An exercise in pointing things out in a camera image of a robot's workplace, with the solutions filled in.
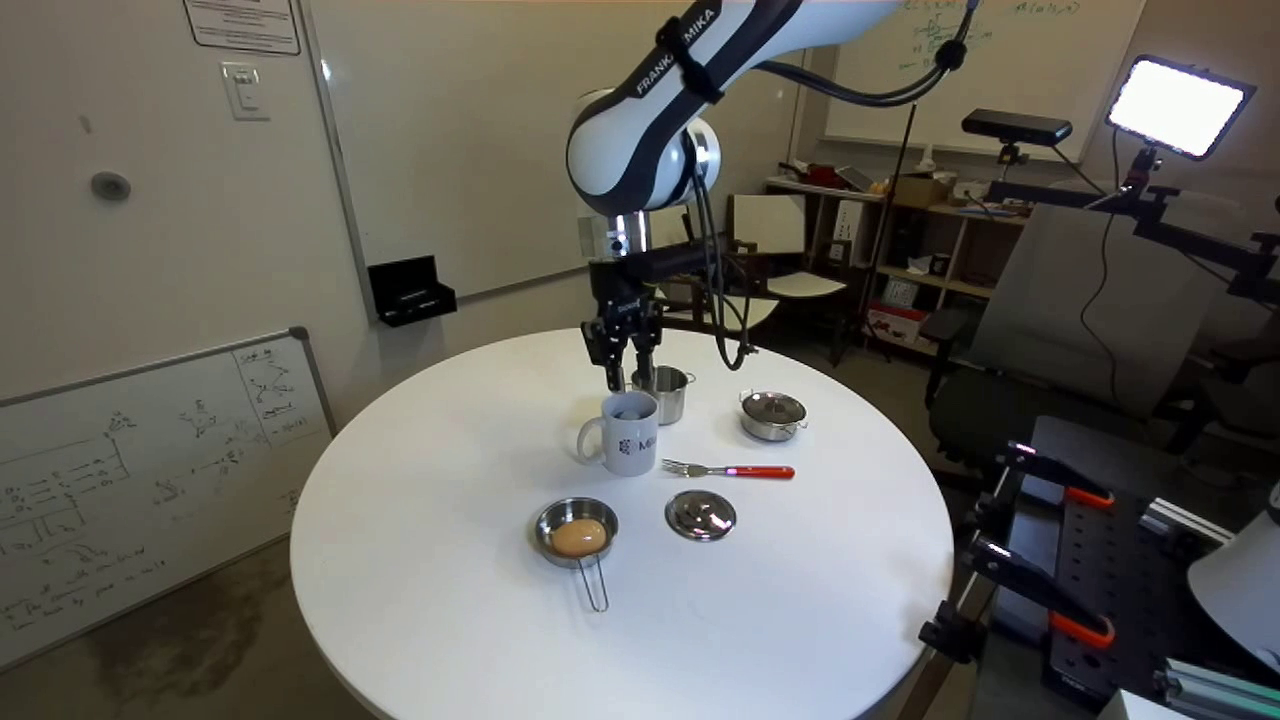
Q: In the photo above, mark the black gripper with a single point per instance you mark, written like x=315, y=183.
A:
x=624, y=298

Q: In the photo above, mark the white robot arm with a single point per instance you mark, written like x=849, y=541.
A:
x=624, y=140

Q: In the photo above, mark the white ceramic mug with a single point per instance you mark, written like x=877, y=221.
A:
x=624, y=442

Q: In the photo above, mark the small steel pot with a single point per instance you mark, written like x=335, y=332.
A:
x=671, y=397

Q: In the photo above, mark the white cushioned wooden chair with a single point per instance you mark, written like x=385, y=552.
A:
x=805, y=284
x=765, y=310

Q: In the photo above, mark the small steel pan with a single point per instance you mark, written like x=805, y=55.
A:
x=579, y=509

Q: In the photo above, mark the small steel bowl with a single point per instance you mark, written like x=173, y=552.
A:
x=775, y=418

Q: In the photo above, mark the round steel lid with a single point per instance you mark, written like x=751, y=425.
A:
x=702, y=514

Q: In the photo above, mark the brown egg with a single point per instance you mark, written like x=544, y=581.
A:
x=579, y=536

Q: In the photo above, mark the black marker tray box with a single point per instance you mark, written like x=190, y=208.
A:
x=410, y=288

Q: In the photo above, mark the wooden storage shelf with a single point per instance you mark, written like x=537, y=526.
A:
x=935, y=255

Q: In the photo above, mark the whiteboard with drawings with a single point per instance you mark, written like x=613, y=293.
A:
x=132, y=495

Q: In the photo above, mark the whiteboard with green writing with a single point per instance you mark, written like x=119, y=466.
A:
x=1054, y=66

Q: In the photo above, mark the black perforated bench plate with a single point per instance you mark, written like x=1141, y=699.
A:
x=1147, y=560

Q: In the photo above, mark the bright led light panel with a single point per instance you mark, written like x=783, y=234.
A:
x=1177, y=106

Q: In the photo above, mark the white lamp shade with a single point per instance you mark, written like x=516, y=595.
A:
x=1247, y=584

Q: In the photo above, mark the aluminium extrusion bar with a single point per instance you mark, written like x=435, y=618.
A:
x=1222, y=691

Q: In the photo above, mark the large blank wall whiteboard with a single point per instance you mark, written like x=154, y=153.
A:
x=453, y=135

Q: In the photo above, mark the black bar depth camera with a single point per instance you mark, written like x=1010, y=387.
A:
x=1019, y=125

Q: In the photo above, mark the white wall switch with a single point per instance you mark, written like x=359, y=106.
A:
x=246, y=90

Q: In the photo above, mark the paper wall notice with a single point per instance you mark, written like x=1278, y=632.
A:
x=241, y=22

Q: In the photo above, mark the round grey wall knob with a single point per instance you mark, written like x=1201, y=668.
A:
x=111, y=185

